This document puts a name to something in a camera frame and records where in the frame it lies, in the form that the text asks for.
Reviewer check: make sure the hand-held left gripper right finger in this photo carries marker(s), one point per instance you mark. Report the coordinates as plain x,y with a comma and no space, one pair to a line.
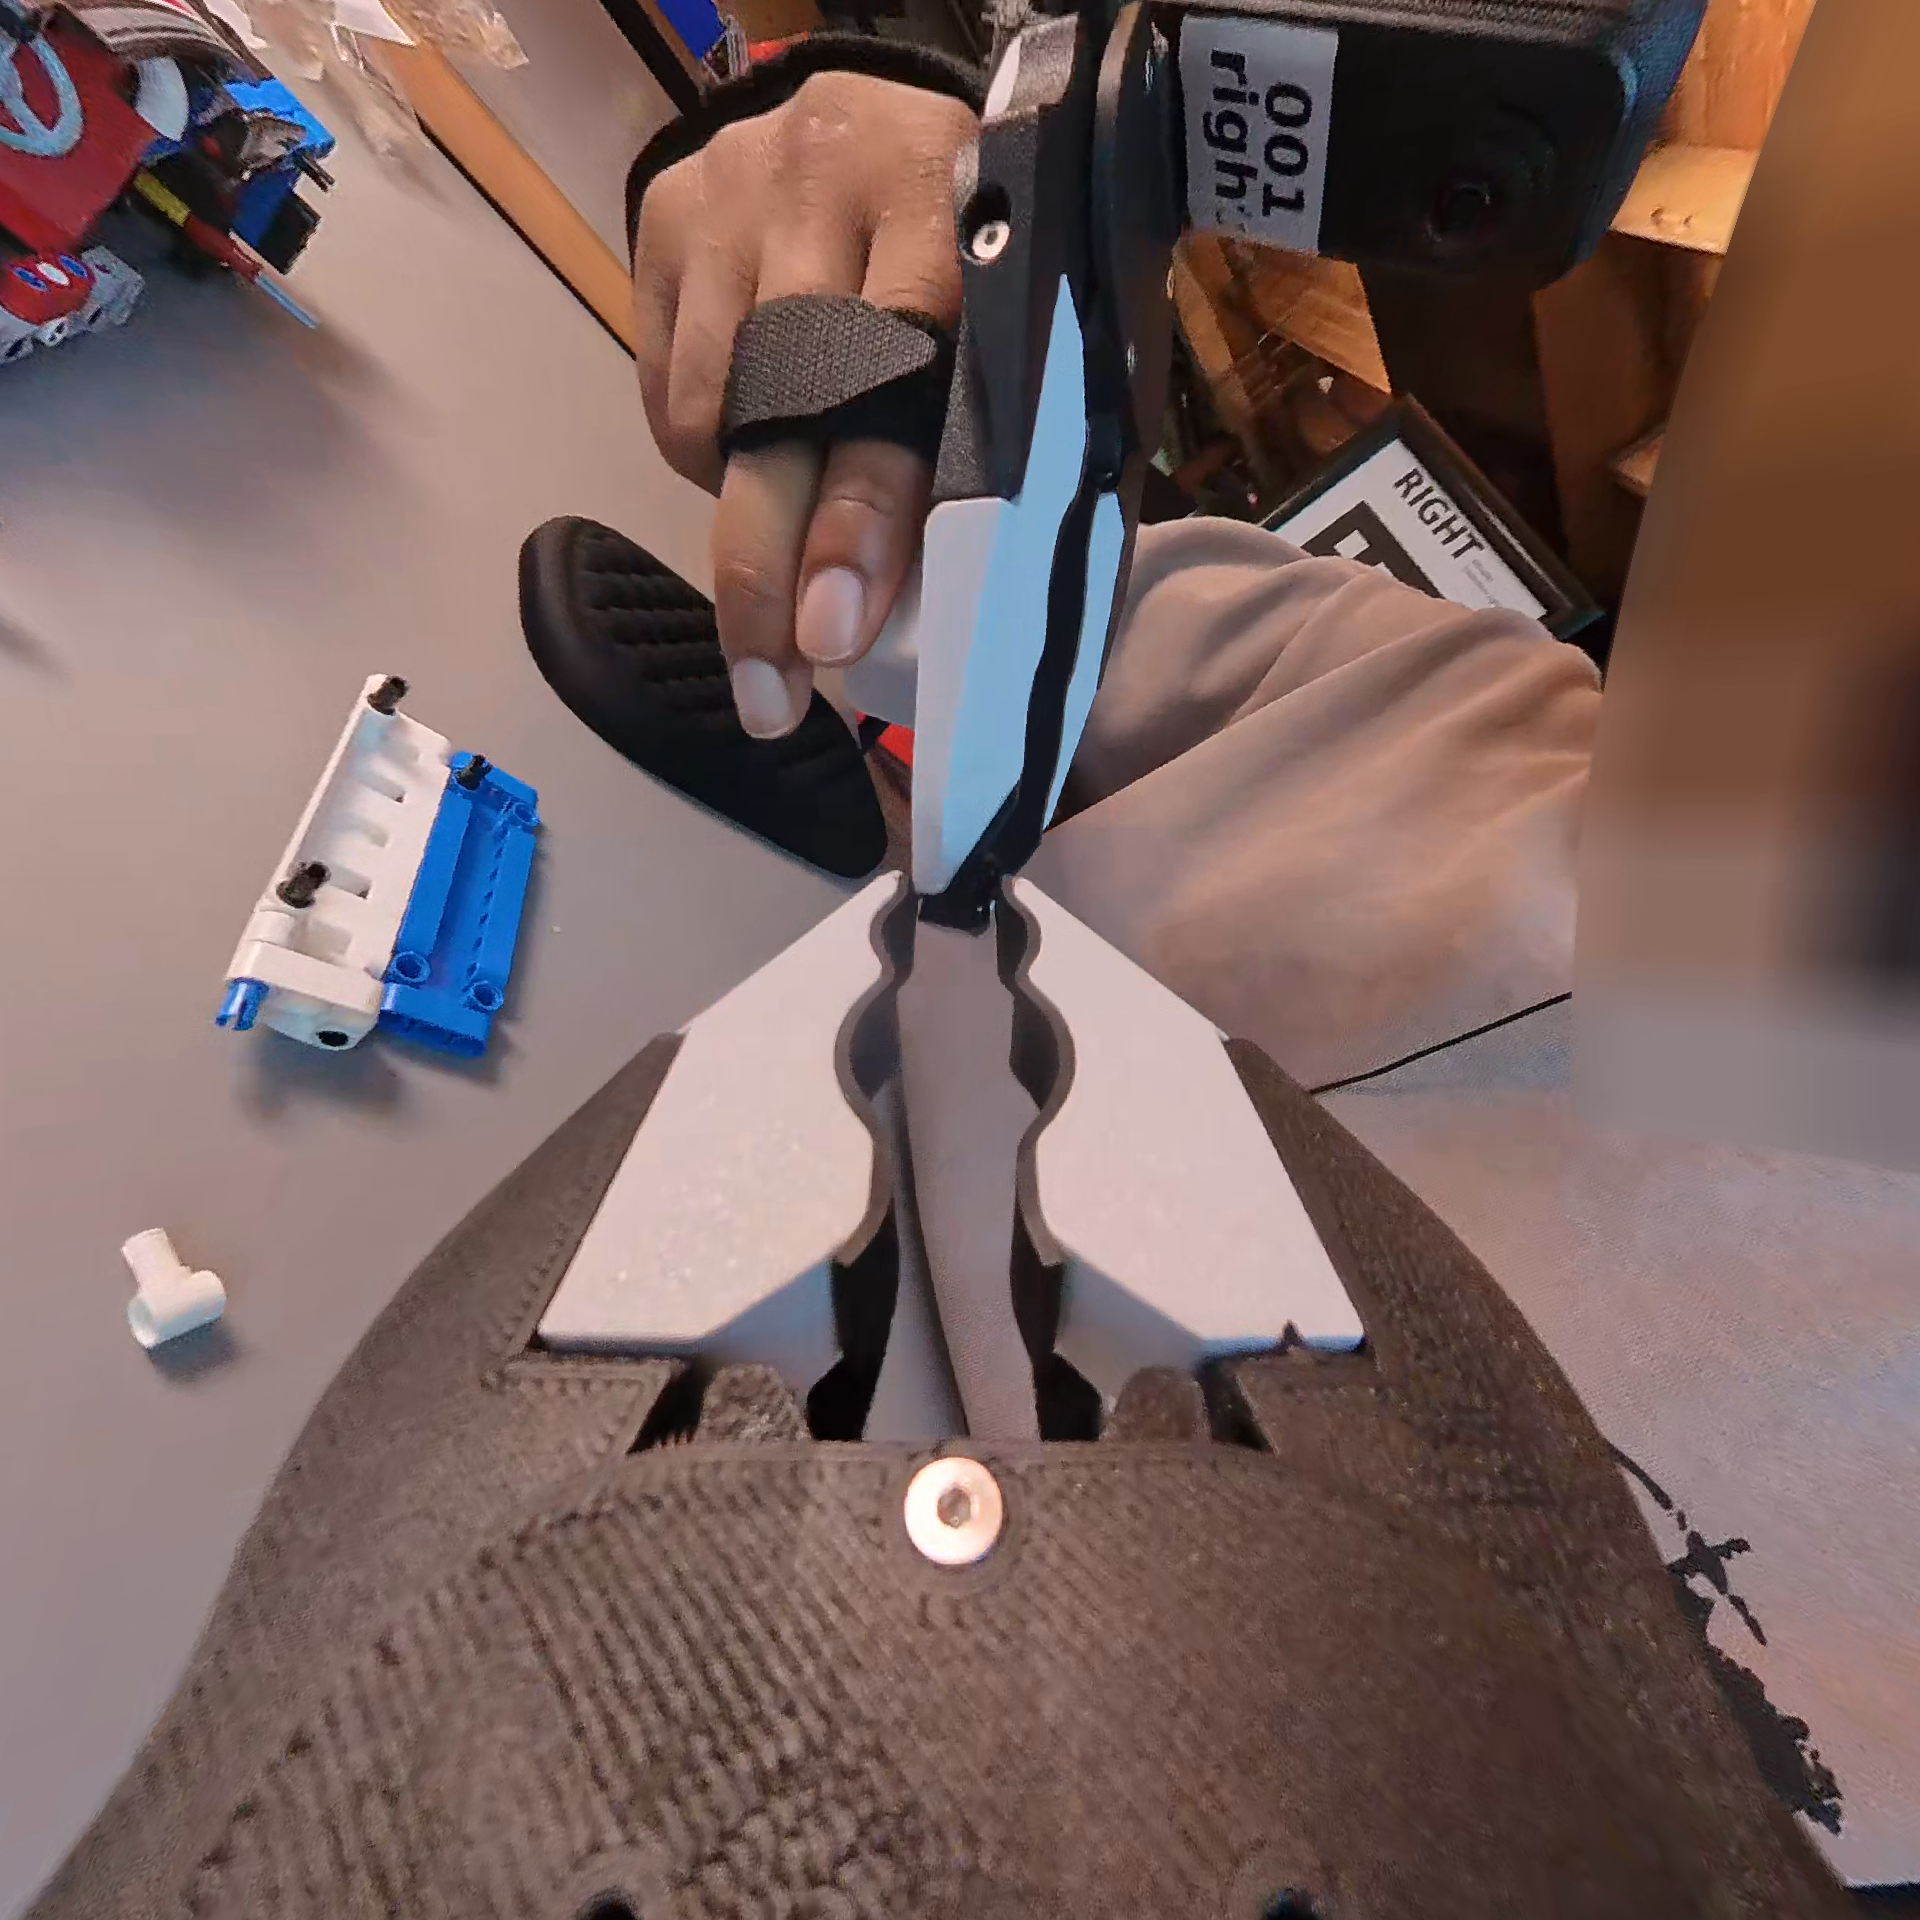
1184,1184

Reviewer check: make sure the blue and white lego panel assembly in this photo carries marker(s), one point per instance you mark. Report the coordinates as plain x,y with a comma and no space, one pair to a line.
451,901

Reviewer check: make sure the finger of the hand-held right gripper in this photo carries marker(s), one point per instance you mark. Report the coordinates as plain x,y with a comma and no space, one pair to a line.
975,674
1098,599

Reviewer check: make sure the partly built lego car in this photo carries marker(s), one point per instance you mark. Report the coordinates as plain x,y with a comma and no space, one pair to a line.
89,148

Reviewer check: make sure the person's torso beige hoodie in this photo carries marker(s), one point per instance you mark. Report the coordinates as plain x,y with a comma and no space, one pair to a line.
1651,1349

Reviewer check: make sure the black padded wrist rest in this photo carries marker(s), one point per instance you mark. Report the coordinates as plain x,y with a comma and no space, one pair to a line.
661,674

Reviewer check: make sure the person's right forearm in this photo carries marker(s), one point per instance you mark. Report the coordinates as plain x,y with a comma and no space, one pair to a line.
1319,779

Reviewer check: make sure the small white lego connector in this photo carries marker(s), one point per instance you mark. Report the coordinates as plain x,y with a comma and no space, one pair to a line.
171,1299

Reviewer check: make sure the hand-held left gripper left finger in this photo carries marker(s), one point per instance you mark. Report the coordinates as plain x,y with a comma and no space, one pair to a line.
721,1184

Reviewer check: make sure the small black lego piece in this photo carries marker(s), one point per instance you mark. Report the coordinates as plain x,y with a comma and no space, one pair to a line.
960,908

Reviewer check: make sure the black framed white sign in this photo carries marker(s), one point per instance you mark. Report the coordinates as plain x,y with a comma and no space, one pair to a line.
1424,523

